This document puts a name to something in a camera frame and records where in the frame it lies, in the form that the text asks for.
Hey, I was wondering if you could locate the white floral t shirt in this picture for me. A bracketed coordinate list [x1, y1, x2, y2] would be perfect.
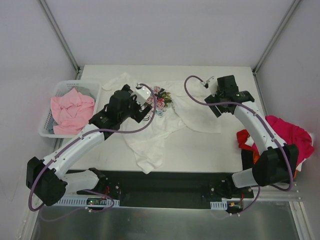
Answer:
[101, 72, 222, 175]

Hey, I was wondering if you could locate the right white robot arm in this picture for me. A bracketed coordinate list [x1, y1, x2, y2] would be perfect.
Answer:
[204, 75, 299, 199]

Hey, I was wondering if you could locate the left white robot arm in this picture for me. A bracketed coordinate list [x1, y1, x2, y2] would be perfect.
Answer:
[26, 83, 157, 207]

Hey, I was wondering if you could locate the red t shirt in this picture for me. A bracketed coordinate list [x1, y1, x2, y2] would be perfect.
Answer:
[236, 129, 258, 152]

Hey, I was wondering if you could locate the pink t shirt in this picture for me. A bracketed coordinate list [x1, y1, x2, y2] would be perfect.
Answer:
[49, 87, 97, 135]

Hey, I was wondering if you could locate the black t shirt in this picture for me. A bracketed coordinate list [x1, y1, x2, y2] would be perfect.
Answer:
[240, 149, 254, 170]

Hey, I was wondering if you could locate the orange t shirt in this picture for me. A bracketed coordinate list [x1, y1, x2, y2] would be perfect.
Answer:
[253, 145, 299, 177]

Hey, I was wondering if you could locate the magenta t shirt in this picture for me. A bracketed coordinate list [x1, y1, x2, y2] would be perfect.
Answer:
[265, 115, 315, 172]

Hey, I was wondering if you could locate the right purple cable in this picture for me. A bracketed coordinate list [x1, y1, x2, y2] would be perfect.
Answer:
[184, 75, 295, 219]

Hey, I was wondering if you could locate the purple cable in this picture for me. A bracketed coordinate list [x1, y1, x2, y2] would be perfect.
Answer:
[27, 83, 158, 222]
[184, 75, 295, 219]

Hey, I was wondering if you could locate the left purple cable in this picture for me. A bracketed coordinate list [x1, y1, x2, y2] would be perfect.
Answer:
[27, 83, 158, 222]

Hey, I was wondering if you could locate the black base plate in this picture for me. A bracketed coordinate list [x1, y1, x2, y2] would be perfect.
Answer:
[76, 167, 259, 207]

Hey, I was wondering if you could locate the left white cable duct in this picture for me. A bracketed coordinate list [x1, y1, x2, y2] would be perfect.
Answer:
[53, 196, 120, 208]

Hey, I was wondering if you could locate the white cable duct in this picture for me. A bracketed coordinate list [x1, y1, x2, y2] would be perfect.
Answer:
[210, 200, 228, 211]
[53, 196, 120, 208]

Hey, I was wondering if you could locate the left aluminium frame post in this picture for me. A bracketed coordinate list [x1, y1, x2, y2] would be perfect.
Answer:
[37, 0, 81, 74]

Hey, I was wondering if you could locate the aluminium frame post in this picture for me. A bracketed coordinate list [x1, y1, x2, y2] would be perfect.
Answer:
[252, 0, 303, 76]
[37, 0, 81, 74]

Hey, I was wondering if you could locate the right aluminium frame post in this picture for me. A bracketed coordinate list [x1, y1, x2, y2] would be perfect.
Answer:
[252, 0, 303, 76]

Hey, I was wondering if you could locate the right white cable duct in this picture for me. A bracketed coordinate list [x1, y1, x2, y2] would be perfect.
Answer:
[210, 200, 228, 211]

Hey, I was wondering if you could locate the aluminium rail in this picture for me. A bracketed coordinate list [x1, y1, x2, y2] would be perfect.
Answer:
[30, 137, 303, 201]

